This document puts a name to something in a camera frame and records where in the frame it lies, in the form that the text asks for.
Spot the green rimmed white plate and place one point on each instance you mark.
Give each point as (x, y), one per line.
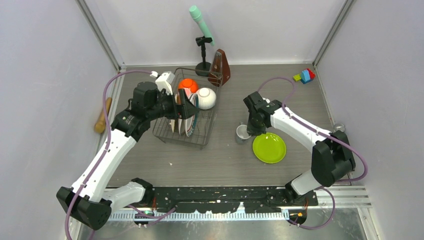
(190, 123)

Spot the white bowl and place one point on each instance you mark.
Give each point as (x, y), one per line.
(206, 98)

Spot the brown metronome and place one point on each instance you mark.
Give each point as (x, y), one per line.
(219, 72)

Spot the colourful toy blocks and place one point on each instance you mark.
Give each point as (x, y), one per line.
(305, 76)

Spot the lime green plate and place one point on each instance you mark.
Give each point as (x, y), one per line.
(269, 148)

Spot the small grey patterned mug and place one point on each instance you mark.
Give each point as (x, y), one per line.
(241, 134)

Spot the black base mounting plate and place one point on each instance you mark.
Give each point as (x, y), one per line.
(225, 200)

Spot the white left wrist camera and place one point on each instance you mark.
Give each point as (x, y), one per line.
(163, 81)

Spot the woven bamboo plate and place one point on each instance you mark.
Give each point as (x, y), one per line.
(172, 124)

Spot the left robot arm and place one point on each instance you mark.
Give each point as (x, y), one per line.
(86, 200)

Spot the white printed round plate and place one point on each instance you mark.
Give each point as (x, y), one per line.
(181, 127)

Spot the orange bowl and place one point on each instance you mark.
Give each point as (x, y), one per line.
(188, 83)

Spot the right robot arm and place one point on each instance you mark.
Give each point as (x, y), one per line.
(331, 157)

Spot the wooden rolling pin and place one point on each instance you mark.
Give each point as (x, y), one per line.
(100, 125)

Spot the black handheld microphone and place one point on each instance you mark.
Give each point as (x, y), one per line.
(339, 127)

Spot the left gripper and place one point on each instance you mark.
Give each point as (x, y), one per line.
(189, 109)

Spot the mint green microphone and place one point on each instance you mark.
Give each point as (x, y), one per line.
(197, 16)

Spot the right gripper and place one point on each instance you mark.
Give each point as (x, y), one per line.
(252, 131)

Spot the black wire dish rack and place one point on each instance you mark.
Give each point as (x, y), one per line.
(205, 120)

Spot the black microphone stand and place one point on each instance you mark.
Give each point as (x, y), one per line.
(202, 68)

